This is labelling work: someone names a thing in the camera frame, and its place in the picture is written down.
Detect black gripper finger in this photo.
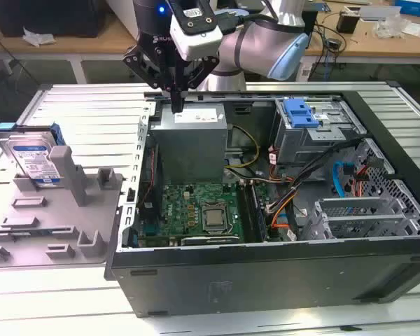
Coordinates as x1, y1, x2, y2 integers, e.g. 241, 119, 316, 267
179, 57, 221, 114
122, 44, 181, 114

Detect hard disk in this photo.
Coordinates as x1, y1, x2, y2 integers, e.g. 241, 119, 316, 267
0, 120, 68, 190

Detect red yellow power wire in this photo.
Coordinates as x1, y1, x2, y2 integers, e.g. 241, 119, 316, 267
349, 155, 386, 199

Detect metal disk bay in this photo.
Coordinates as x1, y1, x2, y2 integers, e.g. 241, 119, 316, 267
302, 195, 420, 241

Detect white foam box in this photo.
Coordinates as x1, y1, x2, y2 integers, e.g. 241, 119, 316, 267
106, 0, 138, 36

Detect wooden desk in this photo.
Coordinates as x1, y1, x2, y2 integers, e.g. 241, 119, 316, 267
0, 0, 420, 66

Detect grey power supply unit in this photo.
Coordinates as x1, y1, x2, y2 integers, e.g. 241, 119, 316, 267
148, 104, 229, 185

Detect black monitor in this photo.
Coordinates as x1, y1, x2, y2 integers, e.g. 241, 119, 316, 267
0, 0, 106, 39

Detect white crumpled paper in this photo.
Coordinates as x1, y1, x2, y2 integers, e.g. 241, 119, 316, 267
22, 27, 57, 48

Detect blue plastic drive latch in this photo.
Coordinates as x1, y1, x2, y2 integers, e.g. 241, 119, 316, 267
282, 99, 318, 130

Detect black speaker box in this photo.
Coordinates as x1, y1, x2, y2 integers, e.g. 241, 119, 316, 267
302, 9, 319, 39

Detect metal optical drive cage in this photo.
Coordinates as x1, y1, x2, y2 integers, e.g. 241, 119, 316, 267
269, 97, 368, 169

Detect green motherboard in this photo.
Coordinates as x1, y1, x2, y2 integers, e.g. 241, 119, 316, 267
139, 181, 270, 248

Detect RAM slot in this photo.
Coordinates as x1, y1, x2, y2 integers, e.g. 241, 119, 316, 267
253, 181, 269, 243
243, 181, 256, 243
237, 181, 251, 243
248, 181, 263, 243

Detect silver CPU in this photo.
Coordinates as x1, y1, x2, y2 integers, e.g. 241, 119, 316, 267
203, 209, 225, 227

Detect small black cube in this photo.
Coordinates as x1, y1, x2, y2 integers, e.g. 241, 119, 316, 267
337, 10, 361, 34

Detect CPU socket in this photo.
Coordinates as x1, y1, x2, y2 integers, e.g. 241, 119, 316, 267
198, 201, 232, 235

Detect black graphics card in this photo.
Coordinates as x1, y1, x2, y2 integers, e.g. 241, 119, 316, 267
180, 234, 242, 246

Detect grey parts rack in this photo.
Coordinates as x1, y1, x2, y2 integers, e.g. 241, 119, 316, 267
0, 145, 125, 269

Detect clear plastic bags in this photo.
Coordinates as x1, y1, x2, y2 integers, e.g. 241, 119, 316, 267
372, 17, 412, 39

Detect black PC case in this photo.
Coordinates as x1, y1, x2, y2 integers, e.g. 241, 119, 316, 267
103, 80, 420, 319

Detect blue box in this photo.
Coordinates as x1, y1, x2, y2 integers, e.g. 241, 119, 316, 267
394, 0, 420, 18

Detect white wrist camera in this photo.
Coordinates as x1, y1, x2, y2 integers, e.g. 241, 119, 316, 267
170, 15, 223, 61

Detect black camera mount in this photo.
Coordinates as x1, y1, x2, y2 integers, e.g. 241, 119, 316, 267
167, 0, 218, 36

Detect yellow black power cable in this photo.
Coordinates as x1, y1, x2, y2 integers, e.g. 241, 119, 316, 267
225, 124, 260, 172

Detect red black fan wire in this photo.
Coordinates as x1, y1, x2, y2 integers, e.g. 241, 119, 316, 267
141, 145, 161, 207

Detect black cable bundle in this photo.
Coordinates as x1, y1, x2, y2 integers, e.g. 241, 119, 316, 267
265, 138, 365, 214

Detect orange wire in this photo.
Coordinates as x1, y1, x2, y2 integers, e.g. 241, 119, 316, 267
271, 208, 291, 231

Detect blue data wire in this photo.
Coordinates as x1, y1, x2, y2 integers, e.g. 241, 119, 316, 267
331, 160, 353, 199

